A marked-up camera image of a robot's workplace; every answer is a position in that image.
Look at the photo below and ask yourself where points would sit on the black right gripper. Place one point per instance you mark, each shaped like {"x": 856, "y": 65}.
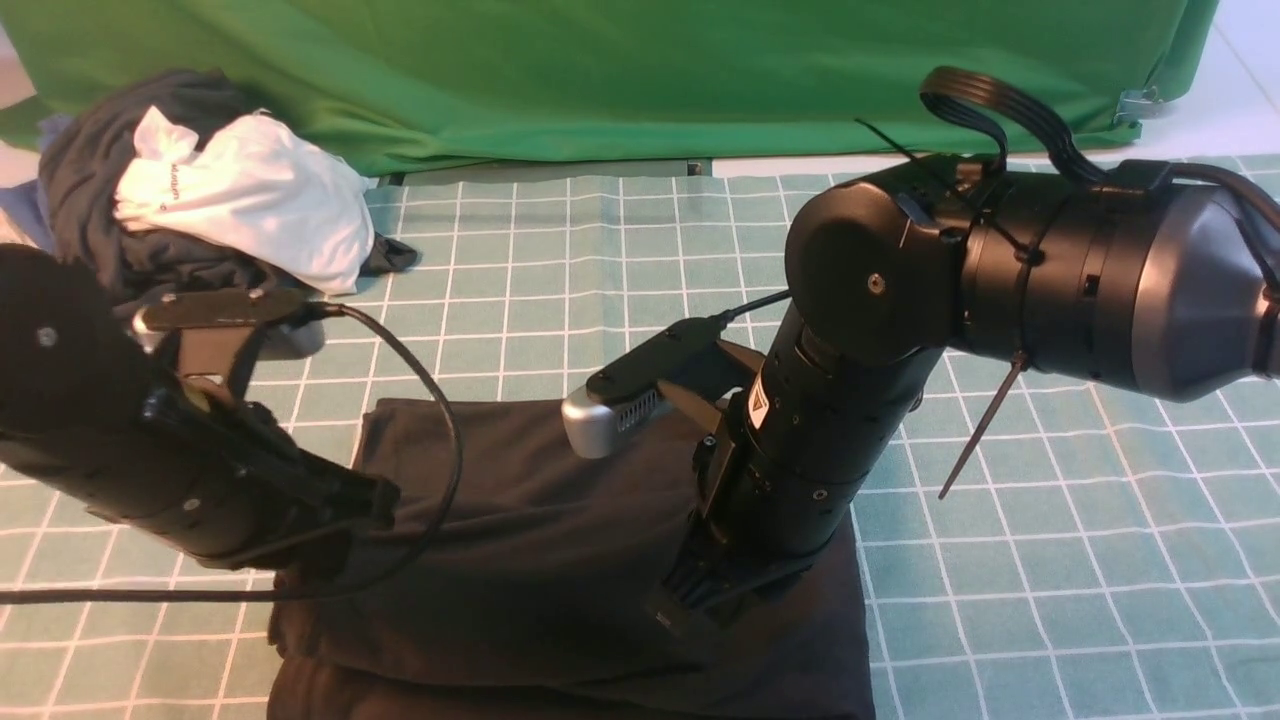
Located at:
{"x": 756, "y": 529}

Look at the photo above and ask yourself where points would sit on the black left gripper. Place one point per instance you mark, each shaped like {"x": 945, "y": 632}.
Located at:
{"x": 221, "y": 485}

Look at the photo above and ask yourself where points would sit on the dark gray long-sleeved shirt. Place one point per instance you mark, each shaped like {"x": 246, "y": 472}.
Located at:
{"x": 530, "y": 604}

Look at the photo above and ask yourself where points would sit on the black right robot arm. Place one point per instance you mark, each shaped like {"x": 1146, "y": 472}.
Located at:
{"x": 1160, "y": 279}

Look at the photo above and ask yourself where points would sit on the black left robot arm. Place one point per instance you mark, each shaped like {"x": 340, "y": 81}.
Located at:
{"x": 74, "y": 381}

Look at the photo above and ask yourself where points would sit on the white crumpled shirt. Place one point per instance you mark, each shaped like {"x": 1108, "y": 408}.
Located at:
{"x": 254, "y": 187}

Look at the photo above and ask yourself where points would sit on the green grid table mat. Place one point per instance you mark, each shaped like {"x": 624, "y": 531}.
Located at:
{"x": 1103, "y": 556}

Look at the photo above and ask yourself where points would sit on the black zip tie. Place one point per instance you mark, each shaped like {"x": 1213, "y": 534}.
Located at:
{"x": 1019, "y": 362}

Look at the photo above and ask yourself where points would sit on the green backdrop cloth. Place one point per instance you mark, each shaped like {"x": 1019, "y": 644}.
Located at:
{"x": 397, "y": 86}

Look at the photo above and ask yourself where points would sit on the dark gray crumpled garment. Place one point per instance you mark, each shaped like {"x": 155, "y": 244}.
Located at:
{"x": 83, "y": 165}

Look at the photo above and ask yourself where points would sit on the blue crumpled garment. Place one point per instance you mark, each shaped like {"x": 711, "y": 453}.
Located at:
{"x": 25, "y": 207}

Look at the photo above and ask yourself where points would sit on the metal binder clip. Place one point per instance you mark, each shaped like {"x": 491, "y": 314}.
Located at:
{"x": 1137, "y": 106}

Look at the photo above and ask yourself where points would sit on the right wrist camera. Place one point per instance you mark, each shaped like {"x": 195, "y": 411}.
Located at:
{"x": 687, "y": 367}

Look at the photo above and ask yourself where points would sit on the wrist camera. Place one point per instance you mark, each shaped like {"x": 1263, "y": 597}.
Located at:
{"x": 292, "y": 332}
{"x": 687, "y": 367}

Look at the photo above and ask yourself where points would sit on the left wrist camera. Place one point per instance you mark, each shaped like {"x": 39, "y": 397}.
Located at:
{"x": 292, "y": 332}

